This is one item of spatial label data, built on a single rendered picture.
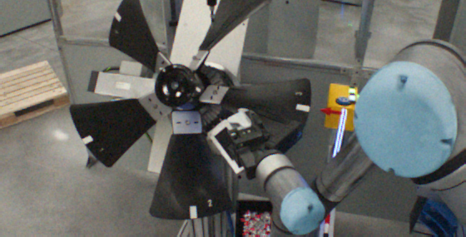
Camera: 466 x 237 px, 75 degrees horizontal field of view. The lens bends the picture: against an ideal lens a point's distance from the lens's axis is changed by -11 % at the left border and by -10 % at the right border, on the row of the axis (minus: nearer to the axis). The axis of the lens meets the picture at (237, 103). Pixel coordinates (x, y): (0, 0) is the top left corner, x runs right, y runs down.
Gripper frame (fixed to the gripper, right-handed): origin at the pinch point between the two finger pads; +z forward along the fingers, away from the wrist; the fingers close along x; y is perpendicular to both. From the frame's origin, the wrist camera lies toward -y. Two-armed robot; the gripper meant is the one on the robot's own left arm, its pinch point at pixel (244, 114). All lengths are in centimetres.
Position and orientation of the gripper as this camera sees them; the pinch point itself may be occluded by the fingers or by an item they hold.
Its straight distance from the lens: 84.7
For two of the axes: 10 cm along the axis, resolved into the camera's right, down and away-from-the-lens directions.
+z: -3.6, -4.8, 8.0
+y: -9.3, 2.8, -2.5
